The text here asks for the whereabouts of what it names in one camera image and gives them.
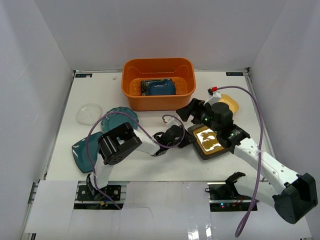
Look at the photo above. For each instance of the blue corner label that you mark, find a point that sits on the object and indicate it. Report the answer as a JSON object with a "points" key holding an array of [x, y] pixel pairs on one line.
{"points": [[83, 75], [234, 74]]}

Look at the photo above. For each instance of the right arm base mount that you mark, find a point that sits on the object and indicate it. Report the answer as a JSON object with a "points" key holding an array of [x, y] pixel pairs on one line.
{"points": [[223, 196]]}

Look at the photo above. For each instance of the left blue corner label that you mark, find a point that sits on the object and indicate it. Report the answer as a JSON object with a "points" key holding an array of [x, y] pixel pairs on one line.
{"points": [[83, 75]]}

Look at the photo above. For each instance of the right blue corner label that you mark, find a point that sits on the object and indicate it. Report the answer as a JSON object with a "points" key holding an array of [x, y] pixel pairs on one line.
{"points": [[234, 74]]}

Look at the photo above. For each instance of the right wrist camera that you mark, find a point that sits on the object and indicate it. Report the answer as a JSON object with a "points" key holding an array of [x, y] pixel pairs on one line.
{"points": [[214, 95]]}

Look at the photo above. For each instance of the black floral square plate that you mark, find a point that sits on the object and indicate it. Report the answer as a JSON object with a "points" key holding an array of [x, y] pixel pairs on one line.
{"points": [[143, 87]]}

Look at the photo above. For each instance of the small yellow square dish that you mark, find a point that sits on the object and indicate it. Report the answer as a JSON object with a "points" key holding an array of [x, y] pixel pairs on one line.
{"points": [[232, 104]]}

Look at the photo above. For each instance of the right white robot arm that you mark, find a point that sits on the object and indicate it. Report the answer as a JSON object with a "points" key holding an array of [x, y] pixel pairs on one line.
{"points": [[291, 194]]}

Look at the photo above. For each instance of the blue leaf-shaped dish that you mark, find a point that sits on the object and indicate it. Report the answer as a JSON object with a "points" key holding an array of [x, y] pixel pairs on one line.
{"points": [[160, 88]]}

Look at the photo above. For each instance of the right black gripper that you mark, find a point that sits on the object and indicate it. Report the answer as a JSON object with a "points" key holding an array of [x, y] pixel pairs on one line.
{"points": [[185, 112]]}

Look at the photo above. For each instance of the teal square plate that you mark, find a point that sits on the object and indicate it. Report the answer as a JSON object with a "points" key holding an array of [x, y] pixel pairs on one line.
{"points": [[80, 155]]}

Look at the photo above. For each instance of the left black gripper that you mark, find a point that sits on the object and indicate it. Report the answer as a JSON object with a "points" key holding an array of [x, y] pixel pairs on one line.
{"points": [[183, 138]]}

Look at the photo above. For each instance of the teal scalloped round plate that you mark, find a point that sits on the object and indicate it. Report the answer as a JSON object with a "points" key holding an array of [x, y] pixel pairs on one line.
{"points": [[114, 120]]}

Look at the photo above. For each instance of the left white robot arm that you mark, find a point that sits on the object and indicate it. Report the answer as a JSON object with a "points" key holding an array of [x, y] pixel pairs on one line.
{"points": [[118, 143]]}

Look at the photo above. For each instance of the black amber square plate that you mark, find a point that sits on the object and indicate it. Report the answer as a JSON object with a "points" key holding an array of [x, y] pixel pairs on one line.
{"points": [[206, 144]]}

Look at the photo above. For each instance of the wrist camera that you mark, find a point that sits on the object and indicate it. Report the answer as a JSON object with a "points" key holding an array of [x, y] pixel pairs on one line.
{"points": [[214, 95], [170, 120]]}

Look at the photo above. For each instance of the orange plastic bin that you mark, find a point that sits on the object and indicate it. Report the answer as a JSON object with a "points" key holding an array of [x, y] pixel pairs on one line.
{"points": [[180, 70]]}

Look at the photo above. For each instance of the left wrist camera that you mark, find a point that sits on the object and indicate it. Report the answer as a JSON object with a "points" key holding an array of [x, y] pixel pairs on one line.
{"points": [[170, 120]]}

